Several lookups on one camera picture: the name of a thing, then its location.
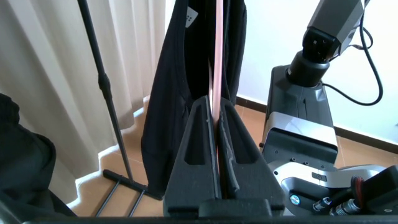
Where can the black clothes rack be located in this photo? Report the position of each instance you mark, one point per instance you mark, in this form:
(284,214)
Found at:
(104,84)

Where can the black garment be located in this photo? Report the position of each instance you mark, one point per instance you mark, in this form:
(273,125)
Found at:
(168,109)

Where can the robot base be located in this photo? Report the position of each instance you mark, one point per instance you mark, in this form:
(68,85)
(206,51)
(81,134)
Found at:
(298,140)

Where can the beige curtain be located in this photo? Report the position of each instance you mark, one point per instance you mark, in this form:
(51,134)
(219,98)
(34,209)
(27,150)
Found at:
(46,62)

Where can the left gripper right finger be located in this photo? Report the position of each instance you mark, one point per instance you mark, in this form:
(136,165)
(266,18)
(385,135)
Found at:
(255,180)

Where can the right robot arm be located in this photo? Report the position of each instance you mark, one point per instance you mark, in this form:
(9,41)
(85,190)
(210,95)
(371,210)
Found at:
(335,18)

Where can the pink clothes hanger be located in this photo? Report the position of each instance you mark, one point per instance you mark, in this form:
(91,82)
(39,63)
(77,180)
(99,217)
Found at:
(217,62)

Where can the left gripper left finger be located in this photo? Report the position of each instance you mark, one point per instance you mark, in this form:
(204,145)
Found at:
(189,183)

